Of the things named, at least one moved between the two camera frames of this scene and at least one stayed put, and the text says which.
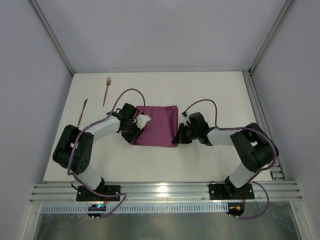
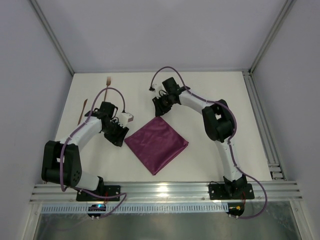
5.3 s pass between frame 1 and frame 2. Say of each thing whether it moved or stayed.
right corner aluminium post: stayed
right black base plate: stayed
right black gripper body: moved
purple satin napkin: moved
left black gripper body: moved
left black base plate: stayed
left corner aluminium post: stayed
